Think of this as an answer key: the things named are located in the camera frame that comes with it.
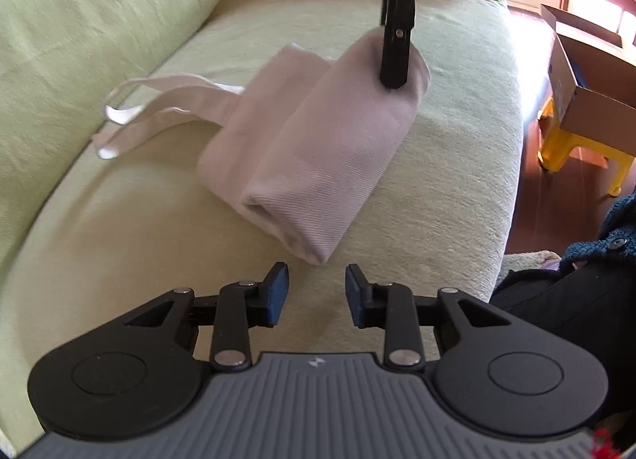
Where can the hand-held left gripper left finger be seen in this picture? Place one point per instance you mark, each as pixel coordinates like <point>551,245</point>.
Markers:
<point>278,295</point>

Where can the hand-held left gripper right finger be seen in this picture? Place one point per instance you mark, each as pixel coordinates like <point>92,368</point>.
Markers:
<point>354,300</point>

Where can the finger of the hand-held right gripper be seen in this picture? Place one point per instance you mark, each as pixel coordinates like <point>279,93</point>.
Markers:
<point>397,61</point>

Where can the white canvas shopping bag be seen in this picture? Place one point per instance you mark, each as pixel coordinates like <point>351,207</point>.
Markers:
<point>323,150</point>

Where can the cardboard box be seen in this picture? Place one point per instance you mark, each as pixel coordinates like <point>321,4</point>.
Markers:
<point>591,76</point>

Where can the wooden cabinet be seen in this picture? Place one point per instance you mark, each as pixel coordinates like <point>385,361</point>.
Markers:
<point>596,1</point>

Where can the yellow plastic stool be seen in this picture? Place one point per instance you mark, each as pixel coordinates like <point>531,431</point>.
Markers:
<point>576,150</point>

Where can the black pants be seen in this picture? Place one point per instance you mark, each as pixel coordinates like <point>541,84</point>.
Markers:
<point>556,300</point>

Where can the blue knitted sweater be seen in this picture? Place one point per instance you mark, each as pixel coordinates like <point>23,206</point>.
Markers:
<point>606,235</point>

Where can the sofa with green cover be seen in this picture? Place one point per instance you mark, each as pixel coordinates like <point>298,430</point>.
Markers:
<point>124,16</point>

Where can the red yarn tassel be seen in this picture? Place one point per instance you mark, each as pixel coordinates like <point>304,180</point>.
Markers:
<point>606,444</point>

